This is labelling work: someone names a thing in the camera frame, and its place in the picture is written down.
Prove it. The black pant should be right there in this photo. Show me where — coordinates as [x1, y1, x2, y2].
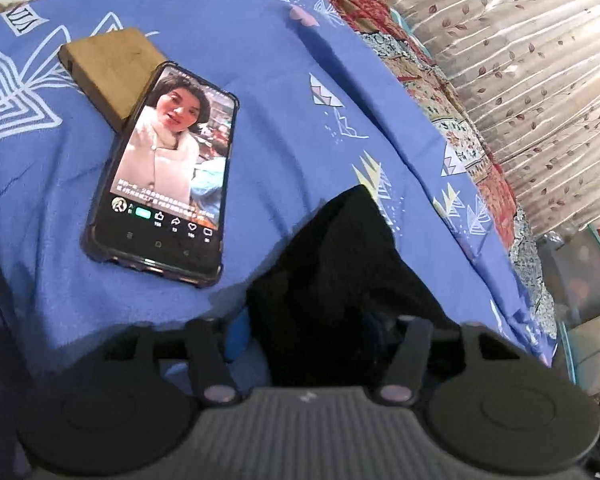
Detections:
[246, 185, 457, 388]

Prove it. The clear plastic storage bag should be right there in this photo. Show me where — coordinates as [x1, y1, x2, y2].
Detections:
[539, 228, 600, 398]

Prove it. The black smartphone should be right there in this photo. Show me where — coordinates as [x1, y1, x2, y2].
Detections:
[82, 62, 239, 287]

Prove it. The brown wooden block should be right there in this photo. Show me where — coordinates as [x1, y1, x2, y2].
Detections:
[58, 28, 166, 133]

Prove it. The blue patterned bed sheet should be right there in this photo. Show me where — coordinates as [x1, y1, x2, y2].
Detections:
[0, 0, 555, 375]

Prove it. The beige leaf print curtain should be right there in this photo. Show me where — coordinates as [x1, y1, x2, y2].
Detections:
[389, 0, 600, 235]

